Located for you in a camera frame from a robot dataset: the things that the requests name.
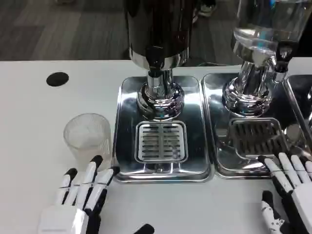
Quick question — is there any thin white cable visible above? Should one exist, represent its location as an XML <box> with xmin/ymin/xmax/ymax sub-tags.
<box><xmin>197</xmin><ymin>60</ymin><xmax>234</xmax><ymax>67</ymax></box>

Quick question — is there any clear tank drink dispenser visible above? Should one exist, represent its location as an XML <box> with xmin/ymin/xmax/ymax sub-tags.
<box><xmin>222</xmin><ymin>0</ymin><xmax>312</xmax><ymax>117</ymax></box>

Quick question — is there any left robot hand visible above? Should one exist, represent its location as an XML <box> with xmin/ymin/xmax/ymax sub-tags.
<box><xmin>38</xmin><ymin>155</ymin><xmax>155</xmax><ymax>234</ymax></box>

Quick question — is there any black round table grommet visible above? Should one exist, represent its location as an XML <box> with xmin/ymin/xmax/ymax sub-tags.
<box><xmin>46</xmin><ymin>72</ymin><xmax>69</xmax><ymax>87</ymax></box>

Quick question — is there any steel drip tray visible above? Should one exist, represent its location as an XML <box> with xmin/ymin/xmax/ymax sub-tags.
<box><xmin>112</xmin><ymin>76</ymin><xmax>212</xmax><ymax>183</ymax></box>
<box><xmin>201</xmin><ymin>72</ymin><xmax>312</xmax><ymax>178</ymax></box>

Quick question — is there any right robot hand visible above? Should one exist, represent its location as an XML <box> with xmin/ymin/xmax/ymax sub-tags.
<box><xmin>257</xmin><ymin>152</ymin><xmax>312</xmax><ymax>234</ymax></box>

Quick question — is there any clear ribbed glass cup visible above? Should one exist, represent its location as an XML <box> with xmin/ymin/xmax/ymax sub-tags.
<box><xmin>63</xmin><ymin>113</ymin><xmax>113</xmax><ymax>171</ymax></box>

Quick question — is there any dark tank drink dispenser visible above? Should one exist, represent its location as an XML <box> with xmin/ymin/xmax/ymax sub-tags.
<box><xmin>121</xmin><ymin>0</ymin><xmax>195</xmax><ymax>121</ymax></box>

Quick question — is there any slotted steel drip grid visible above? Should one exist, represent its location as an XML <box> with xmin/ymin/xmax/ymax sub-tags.
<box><xmin>135</xmin><ymin>120</ymin><xmax>189</xmax><ymax>163</ymax></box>
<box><xmin>228</xmin><ymin>118</ymin><xmax>290</xmax><ymax>158</ymax></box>

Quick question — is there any black and chrome tap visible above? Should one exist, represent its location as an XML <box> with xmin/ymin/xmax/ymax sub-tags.
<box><xmin>145</xmin><ymin>45</ymin><xmax>164</xmax><ymax>88</ymax></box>
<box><xmin>272</xmin><ymin>40</ymin><xmax>298</xmax><ymax>83</ymax></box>

